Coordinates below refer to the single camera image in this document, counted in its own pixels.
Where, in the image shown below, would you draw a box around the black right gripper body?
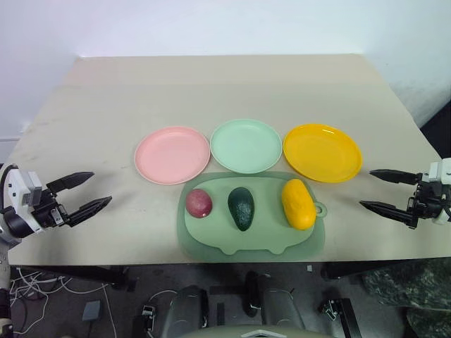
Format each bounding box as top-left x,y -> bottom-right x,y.
406,180 -> 449,230

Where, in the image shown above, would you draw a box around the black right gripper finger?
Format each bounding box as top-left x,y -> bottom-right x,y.
359,199 -> 412,228
368,168 -> 423,185

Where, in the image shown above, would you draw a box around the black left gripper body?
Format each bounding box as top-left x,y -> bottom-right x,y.
31,188 -> 74,230

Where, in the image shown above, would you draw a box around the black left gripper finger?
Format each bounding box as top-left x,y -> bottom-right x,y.
46,171 -> 96,194
66,196 -> 113,227

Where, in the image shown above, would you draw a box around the yellow plate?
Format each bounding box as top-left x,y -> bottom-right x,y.
283,123 -> 364,184

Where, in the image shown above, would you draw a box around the pink plate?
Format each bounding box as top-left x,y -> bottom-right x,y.
134,126 -> 211,184

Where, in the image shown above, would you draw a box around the red purple round fruit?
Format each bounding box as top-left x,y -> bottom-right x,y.
185,188 -> 214,219

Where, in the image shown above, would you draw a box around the light green plate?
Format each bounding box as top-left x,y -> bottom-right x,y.
209,118 -> 284,175

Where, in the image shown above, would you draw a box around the translucent dark green mat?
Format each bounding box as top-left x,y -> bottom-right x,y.
175,170 -> 327,263

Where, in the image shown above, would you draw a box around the camouflage cloth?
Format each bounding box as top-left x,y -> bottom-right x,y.
362,261 -> 451,338

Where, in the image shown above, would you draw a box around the yellow mango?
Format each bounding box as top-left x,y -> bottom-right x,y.
280,178 -> 316,232

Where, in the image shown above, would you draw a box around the grey floor pedal box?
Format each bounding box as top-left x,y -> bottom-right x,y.
82,299 -> 102,323

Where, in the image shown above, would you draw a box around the black floor stand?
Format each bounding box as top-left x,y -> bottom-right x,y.
318,297 -> 363,338

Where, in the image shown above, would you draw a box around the light green cutting board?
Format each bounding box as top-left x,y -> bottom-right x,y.
183,176 -> 329,256

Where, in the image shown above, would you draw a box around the dark grey rounded robot leg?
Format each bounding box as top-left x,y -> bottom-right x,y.
168,284 -> 211,338

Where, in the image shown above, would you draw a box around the dark green avocado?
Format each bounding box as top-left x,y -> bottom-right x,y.
227,187 -> 257,232

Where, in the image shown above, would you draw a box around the black rounded shape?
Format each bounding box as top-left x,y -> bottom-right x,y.
243,270 -> 273,318

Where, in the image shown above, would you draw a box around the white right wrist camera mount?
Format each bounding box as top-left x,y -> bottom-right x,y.
421,159 -> 451,225

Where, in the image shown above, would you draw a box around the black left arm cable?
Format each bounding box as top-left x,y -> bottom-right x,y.
0,163 -> 19,215

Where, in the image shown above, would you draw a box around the white floor cables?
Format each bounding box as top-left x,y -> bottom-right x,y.
7,266 -> 111,309

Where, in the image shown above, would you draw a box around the small black white floor bracket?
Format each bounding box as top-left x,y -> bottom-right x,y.
141,304 -> 159,332

